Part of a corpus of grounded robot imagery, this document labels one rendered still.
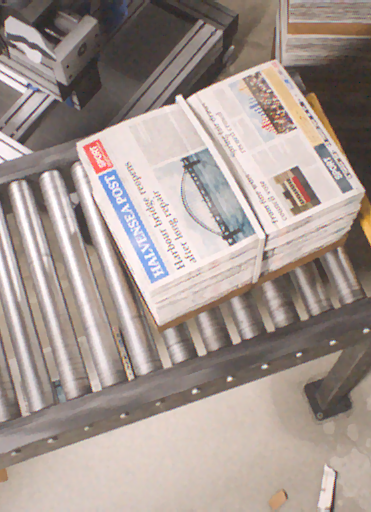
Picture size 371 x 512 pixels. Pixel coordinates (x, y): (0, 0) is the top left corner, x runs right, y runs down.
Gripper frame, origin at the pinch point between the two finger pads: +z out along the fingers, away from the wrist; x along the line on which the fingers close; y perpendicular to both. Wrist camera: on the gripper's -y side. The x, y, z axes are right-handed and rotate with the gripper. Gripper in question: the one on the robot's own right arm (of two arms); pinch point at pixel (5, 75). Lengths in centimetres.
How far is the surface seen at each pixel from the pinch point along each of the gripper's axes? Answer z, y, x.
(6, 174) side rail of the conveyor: -14.1, 44.1, -0.2
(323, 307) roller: 40, 39, -38
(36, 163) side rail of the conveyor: -13.3, 43.2, -6.3
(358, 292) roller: 40, 38, -45
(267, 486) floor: 57, 120, -34
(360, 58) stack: -17, 59, -95
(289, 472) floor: 57, 119, -41
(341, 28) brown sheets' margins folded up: -21, 49, -88
